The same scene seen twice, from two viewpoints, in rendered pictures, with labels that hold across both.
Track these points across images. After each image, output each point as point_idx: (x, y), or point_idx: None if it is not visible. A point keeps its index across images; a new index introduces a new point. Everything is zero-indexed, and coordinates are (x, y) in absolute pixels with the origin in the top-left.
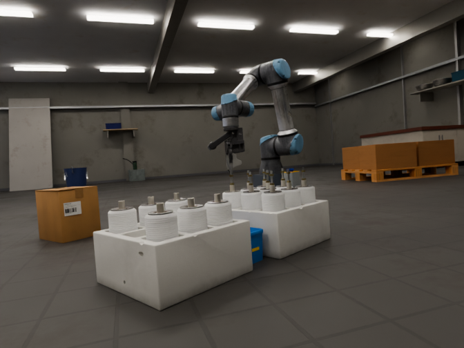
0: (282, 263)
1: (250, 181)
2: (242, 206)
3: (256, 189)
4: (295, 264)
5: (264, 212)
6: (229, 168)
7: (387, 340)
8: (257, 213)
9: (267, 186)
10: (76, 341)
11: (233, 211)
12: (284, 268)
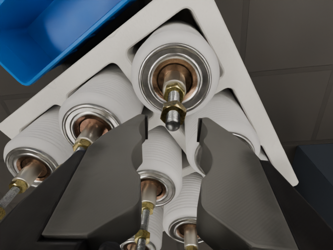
0: (33, 86)
1: (74, 152)
2: (102, 79)
3: (194, 168)
4: (25, 99)
5: (19, 110)
6: (120, 124)
7: None
8: (32, 97)
9: (141, 194)
10: None
11: (98, 43)
12: (6, 79)
